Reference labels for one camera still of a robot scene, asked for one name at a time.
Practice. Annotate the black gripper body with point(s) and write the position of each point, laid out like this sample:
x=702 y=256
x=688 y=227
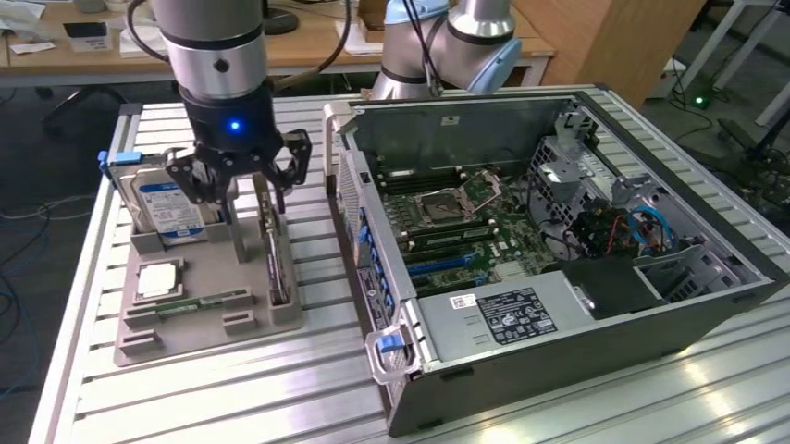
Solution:
x=231 y=125

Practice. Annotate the green graphics card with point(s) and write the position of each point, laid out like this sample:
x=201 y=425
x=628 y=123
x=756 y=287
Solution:
x=279 y=268

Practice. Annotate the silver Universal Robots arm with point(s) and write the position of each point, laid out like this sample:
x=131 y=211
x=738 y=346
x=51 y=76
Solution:
x=210 y=46

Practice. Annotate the silver hard disk drive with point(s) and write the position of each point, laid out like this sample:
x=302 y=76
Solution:
x=163 y=213

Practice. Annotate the blue disk caddy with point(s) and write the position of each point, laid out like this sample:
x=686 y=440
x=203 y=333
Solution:
x=126 y=158

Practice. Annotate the black RAM slot bank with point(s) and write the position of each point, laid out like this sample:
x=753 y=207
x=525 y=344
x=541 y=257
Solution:
x=420 y=180

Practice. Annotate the white box with roll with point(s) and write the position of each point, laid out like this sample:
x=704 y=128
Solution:
x=154 y=46

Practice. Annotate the grey parts rack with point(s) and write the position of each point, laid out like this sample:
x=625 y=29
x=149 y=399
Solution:
x=203 y=277

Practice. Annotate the silver CPU chip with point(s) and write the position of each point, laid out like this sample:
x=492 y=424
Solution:
x=159 y=281

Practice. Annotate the black round lamp base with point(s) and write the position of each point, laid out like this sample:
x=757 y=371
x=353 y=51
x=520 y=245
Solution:
x=285 y=20

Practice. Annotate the CPU socket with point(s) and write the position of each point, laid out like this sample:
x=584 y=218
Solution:
x=445 y=208

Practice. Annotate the stack of white papers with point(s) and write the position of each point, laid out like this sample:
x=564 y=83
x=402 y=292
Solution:
x=358 y=44

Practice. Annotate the black chair base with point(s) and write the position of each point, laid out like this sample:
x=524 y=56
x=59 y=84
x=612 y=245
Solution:
x=62 y=104

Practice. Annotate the green RAM stick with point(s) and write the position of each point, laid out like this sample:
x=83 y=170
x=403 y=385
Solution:
x=191 y=305

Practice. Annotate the installed black RAM stick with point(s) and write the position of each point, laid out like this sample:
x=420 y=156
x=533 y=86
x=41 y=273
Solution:
x=450 y=237

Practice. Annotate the black and white box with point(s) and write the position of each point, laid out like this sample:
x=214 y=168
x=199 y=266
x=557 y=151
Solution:
x=90 y=34

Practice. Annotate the wooden desk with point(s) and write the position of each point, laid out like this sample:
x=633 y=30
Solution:
x=62 y=65

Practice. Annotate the metal socket cover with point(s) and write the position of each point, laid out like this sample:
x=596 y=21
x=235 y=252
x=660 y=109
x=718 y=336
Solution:
x=482 y=187

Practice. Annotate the brown cardboard box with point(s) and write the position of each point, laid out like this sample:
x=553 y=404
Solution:
x=370 y=18

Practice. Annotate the blue expansion slot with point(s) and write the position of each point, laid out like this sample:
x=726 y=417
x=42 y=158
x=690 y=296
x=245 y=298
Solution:
x=438 y=263

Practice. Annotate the white paper note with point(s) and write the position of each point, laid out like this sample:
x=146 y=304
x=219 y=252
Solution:
x=31 y=47

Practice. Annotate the green motherboard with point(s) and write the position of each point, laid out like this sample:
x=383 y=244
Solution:
x=500 y=242

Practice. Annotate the blue case latch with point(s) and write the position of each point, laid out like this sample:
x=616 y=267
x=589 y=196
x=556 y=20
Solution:
x=389 y=344

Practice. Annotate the perforated metal drive cage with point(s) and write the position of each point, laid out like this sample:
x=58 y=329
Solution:
x=568 y=176

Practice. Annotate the grey power supply unit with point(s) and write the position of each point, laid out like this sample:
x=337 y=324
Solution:
x=469 y=333

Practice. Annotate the wooden cabinet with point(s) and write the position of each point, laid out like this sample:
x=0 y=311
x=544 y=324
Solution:
x=617 y=46

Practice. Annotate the black open PC case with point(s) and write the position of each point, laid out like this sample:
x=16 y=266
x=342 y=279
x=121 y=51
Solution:
x=556 y=370

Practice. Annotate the green indicator light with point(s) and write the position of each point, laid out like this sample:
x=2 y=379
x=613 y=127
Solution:
x=700 y=100

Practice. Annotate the grey metal disk bay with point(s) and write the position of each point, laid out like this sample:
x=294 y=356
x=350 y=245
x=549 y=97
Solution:
x=685 y=273

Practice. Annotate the black floor stand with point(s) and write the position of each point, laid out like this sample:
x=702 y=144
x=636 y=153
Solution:
x=762 y=148

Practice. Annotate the white table frame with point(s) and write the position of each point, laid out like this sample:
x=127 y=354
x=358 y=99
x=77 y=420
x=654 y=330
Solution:
x=772 y=108

